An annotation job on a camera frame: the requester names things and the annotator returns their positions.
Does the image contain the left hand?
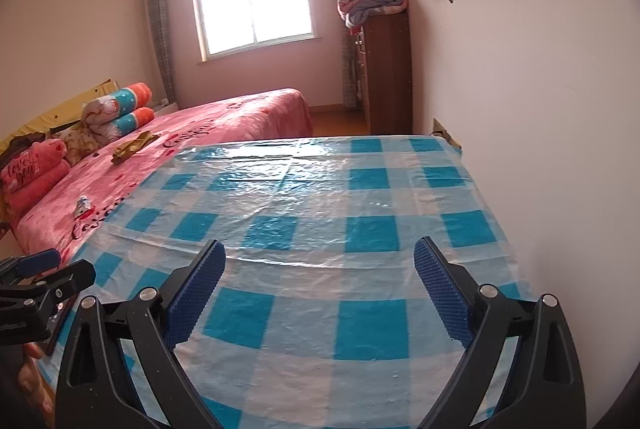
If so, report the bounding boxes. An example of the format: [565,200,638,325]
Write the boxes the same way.
[17,342,54,428]

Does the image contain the blue white packet on bed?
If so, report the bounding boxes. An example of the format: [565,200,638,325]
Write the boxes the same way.
[74,196,94,220]

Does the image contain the pink lower pillow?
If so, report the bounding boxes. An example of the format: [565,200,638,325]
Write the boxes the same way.
[4,159,70,220]

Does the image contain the pink love you bedspread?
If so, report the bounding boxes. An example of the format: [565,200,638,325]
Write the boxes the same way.
[12,89,312,261]

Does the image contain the pink love you pillow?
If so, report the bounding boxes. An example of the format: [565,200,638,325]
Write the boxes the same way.
[1,138,68,193]

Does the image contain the dark brown blanket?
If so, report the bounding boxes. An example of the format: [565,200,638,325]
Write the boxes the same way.
[1,132,47,159]

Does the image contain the floral beige pillow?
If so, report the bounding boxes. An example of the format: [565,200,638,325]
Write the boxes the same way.
[53,121,105,167]

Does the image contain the olive crumpled cloth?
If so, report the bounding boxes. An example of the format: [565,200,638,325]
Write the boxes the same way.
[111,131,160,166]

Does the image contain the yellow headboard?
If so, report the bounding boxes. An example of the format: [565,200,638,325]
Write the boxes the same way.
[1,79,118,152]

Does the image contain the rolled colourful quilt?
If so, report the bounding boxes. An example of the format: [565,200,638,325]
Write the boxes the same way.
[81,82,155,146]

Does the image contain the blue white checkered tablecloth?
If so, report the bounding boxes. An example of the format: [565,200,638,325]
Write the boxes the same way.
[37,135,534,429]

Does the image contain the left grey curtain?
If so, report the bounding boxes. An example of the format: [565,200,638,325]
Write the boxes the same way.
[144,0,176,104]

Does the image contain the brown wooden cabinet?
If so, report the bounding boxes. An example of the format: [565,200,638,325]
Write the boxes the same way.
[355,11,413,135]

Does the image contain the folded blanket on cabinet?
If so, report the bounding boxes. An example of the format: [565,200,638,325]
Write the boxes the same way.
[337,0,408,30]

